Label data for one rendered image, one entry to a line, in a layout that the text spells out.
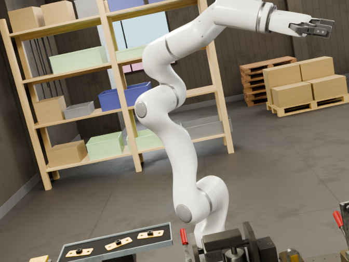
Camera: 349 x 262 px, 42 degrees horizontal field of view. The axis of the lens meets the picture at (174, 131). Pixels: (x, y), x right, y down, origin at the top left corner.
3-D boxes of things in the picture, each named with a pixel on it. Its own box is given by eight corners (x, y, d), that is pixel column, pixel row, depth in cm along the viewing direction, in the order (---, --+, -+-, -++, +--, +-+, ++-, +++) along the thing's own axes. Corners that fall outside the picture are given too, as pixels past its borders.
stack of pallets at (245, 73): (294, 91, 992) (288, 55, 976) (301, 96, 918) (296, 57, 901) (243, 101, 1002) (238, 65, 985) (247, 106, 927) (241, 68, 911)
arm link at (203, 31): (196, 36, 155) (270, 0, 133) (178, 64, 145) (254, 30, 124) (180, 15, 151) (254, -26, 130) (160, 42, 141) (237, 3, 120)
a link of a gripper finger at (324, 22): (309, 26, 128) (333, 30, 126) (307, 28, 126) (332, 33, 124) (311, 15, 127) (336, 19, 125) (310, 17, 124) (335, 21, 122)
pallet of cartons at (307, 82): (352, 103, 772) (347, 58, 756) (274, 117, 783) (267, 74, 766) (335, 95, 863) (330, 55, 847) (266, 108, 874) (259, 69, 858)
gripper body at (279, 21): (269, 29, 131) (308, 36, 127) (261, 35, 122) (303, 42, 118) (274, 2, 128) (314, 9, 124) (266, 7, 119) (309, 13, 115)
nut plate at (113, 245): (107, 251, 142) (107, 247, 141) (105, 247, 145) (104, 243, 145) (132, 241, 145) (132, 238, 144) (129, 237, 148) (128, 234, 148)
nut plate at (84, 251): (65, 257, 143) (64, 254, 143) (69, 251, 147) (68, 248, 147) (90, 254, 142) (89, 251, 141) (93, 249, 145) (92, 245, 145)
